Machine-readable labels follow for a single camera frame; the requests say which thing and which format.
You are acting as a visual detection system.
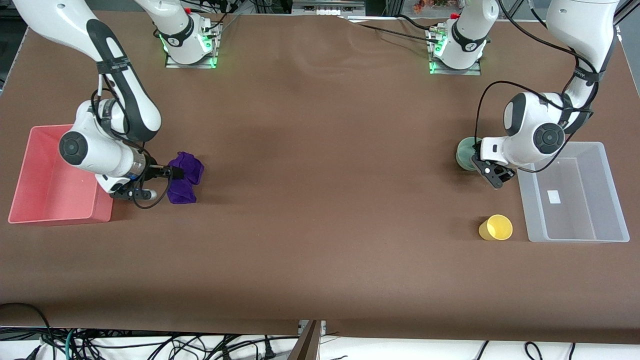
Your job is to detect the clear plastic bin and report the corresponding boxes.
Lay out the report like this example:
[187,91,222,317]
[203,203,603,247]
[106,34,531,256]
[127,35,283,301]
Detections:
[516,141,631,244]

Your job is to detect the white power strip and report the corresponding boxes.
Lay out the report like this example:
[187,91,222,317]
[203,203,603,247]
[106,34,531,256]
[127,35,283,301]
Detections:
[292,0,366,15]

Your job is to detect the orange background items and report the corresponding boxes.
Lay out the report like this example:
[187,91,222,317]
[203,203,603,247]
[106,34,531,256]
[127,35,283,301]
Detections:
[414,0,451,13]

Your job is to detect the yellow plastic cup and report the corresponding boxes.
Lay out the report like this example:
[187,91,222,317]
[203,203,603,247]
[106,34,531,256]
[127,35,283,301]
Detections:
[478,214,514,242]

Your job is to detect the pale green bowl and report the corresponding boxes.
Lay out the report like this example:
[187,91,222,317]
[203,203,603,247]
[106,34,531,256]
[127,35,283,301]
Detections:
[455,136,484,172]

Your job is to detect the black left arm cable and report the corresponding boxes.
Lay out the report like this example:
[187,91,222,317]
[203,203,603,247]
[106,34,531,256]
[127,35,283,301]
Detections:
[476,0,601,174]

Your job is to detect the purple cloth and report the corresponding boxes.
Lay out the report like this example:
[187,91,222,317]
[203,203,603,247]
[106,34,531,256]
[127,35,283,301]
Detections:
[166,151,205,205]

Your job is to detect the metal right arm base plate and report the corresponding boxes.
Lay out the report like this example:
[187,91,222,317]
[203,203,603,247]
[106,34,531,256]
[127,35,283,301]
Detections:
[165,22,221,69]

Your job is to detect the pink plastic bin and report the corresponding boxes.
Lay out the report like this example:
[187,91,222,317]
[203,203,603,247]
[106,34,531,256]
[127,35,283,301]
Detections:
[7,125,115,226]

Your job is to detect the black cable on table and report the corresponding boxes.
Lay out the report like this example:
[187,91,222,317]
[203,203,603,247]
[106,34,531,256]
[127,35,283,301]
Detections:
[345,18,433,41]
[397,14,441,33]

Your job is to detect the thick black floor cable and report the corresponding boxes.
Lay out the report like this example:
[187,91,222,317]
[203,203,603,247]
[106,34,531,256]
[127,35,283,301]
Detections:
[0,302,55,347]

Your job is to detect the metal table leg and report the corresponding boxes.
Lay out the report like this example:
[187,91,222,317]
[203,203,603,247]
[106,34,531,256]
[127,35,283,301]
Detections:
[290,320,322,360]

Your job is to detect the tangled black floor cables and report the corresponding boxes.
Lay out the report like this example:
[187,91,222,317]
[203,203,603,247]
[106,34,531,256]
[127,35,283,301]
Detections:
[75,331,283,360]

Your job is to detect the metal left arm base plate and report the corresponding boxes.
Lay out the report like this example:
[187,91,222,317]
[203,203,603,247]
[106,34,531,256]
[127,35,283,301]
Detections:
[429,27,482,76]

